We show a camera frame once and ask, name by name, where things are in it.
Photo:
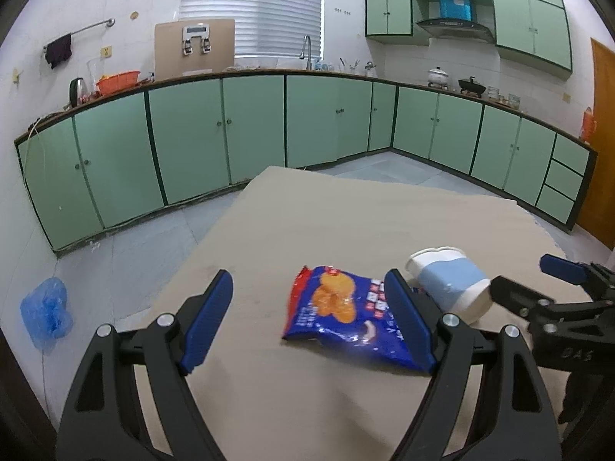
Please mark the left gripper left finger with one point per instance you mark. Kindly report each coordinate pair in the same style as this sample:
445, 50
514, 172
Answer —
103, 418

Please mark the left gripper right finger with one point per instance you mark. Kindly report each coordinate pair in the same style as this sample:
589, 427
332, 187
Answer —
513, 417

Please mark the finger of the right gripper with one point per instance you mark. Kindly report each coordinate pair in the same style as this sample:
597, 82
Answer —
586, 275
542, 313

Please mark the blue white paper cup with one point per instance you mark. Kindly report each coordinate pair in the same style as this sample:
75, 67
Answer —
452, 280

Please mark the blue snack bag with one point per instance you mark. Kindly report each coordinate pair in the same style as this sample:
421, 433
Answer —
350, 314

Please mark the green upper kitchen cabinets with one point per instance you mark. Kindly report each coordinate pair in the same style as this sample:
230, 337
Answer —
533, 32

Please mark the green kitchen cabinets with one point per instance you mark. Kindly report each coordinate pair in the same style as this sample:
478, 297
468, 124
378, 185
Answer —
101, 166
533, 32

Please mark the green lower kitchen cabinets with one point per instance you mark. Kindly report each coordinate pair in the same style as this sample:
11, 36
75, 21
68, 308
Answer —
101, 166

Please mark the brown wooden door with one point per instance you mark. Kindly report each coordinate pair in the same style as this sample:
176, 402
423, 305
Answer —
597, 213

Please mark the blue plastic bag on floor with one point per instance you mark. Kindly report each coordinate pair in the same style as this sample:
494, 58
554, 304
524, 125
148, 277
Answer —
45, 315

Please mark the orange thermos bottle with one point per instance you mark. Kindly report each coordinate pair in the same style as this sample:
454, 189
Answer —
588, 126

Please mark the beige tablecloth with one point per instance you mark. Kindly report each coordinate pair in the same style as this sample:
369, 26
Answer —
267, 399

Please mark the black wok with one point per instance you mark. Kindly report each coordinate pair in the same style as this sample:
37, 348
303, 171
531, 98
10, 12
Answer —
471, 87

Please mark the white cooking pot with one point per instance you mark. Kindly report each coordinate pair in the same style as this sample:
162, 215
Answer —
437, 78

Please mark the black range hood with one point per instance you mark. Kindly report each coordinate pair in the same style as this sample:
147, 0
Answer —
459, 29

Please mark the blue box on hood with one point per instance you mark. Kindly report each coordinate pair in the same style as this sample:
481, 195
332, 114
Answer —
456, 9

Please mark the electric kettle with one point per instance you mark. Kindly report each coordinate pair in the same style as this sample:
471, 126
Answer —
78, 92

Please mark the chrome sink faucet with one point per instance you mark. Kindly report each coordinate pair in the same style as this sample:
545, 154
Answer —
306, 52

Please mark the orange plastic basket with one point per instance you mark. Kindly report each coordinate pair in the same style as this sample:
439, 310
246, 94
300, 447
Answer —
109, 85

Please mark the dark hanging towel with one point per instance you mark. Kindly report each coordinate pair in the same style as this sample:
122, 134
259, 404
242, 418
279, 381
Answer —
59, 51

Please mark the cardboard box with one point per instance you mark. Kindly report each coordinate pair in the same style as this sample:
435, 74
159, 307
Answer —
192, 47

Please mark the white window blind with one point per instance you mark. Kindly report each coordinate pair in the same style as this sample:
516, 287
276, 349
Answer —
264, 27

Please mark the metal towel rail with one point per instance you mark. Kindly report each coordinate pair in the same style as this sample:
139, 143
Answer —
108, 23

